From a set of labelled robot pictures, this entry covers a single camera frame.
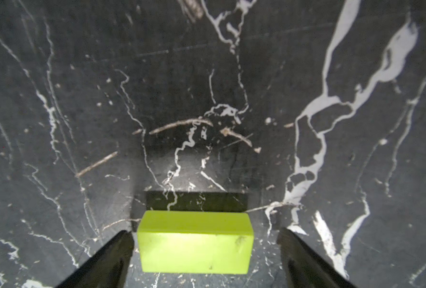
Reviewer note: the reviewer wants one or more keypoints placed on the lime green block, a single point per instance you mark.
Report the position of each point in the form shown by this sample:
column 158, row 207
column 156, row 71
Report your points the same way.
column 190, row 242

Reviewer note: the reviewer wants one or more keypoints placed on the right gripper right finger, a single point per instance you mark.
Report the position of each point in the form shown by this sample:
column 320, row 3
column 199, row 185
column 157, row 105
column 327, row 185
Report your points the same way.
column 303, row 267

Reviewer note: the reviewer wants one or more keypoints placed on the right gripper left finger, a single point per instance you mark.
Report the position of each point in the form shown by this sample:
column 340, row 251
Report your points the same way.
column 107, row 268

